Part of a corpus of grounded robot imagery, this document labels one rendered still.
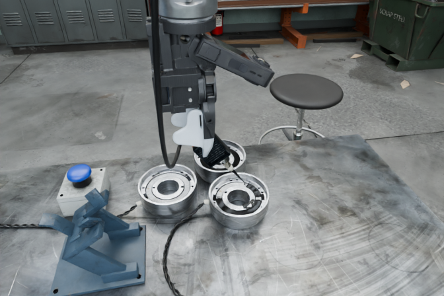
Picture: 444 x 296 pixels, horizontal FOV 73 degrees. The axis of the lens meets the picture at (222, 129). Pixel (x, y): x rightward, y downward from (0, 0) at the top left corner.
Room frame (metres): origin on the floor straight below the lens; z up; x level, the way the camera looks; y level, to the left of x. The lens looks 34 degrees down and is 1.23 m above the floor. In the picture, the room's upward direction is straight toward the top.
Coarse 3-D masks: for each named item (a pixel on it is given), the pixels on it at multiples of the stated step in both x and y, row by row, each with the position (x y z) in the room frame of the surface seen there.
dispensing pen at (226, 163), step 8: (216, 136) 0.39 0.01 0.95; (216, 144) 0.38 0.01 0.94; (224, 144) 0.40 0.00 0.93; (200, 152) 0.38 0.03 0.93; (216, 152) 0.38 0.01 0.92; (224, 152) 0.38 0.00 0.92; (208, 160) 0.38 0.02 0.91; (216, 160) 0.38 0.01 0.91; (224, 160) 0.39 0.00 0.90; (232, 168) 0.40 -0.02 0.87
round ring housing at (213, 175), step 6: (228, 144) 0.52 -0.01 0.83; (234, 144) 0.52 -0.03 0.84; (234, 150) 0.51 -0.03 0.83; (240, 150) 0.50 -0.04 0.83; (240, 156) 0.49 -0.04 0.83; (198, 162) 0.47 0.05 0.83; (240, 162) 0.47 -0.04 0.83; (198, 168) 0.45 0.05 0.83; (204, 168) 0.43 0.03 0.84; (234, 168) 0.43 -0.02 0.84; (240, 168) 0.44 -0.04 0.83; (204, 174) 0.43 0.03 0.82; (210, 174) 0.43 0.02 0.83; (216, 174) 0.43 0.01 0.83; (222, 174) 0.43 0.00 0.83; (210, 180) 0.44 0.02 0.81
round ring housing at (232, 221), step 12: (216, 180) 0.40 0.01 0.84; (228, 180) 0.41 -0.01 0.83; (240, 180) 0.41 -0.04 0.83; (252, 180) 0.41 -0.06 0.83; (216, 192) 0.38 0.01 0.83; (228, 192) 0.38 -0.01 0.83; (240, 192) 0.39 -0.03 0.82; (252, 192) 0.38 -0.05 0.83; (264, 192) 0.38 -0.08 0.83; (216, 204) 0.36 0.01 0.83; (228, 204) 0.36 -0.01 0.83; (264, 204) 0.35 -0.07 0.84; (216, 216) 0.34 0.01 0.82; (228, 216) 0.32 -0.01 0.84; (240, 216) 0.32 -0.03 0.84; (252, 216) 0.32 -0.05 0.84; (240, 228) 0.33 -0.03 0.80
